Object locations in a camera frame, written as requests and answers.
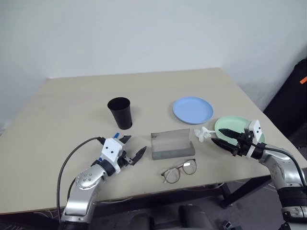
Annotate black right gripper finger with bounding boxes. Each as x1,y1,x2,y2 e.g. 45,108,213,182
218,128,241,139
211,138,237,154

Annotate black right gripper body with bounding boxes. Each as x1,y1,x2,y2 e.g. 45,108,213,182
231,129,253,157

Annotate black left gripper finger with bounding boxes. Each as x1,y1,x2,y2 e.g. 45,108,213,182
130,146,147,166
119,135,132,146

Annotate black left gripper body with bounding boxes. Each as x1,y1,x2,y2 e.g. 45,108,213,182
118,149,134,168

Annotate light green plate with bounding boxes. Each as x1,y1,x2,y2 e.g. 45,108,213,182
214,115,266,147

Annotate white tissue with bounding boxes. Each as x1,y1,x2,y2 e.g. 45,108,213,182
193,126,216,142

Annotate grey glasses case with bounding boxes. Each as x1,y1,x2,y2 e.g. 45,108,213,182
150,128,196,161

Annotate thin brown-framed glasses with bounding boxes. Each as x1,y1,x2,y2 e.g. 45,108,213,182
161,159,198,184

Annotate black plastic cup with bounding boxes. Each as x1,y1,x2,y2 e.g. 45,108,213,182
107,97,134,130

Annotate light blue plate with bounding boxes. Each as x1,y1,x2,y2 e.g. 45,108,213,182
172,96,214,125

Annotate large black case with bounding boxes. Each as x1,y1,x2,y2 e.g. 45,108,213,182
262,58,307,144

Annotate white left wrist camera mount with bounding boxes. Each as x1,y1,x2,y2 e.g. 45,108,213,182
100,138,127,173

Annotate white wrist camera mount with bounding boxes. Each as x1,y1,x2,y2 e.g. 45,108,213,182
244,119,262,158
100,138,127,173

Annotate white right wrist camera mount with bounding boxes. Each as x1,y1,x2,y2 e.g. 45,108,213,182
244,119,262,158

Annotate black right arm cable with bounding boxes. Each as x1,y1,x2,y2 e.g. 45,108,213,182
250,142,307,187

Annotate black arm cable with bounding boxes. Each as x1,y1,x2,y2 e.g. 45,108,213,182
56,136,106,222
250,142,307,187

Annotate black table frame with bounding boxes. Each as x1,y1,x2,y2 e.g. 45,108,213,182
92,176,275,214

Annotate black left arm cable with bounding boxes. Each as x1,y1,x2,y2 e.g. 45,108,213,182
56,136,106,222

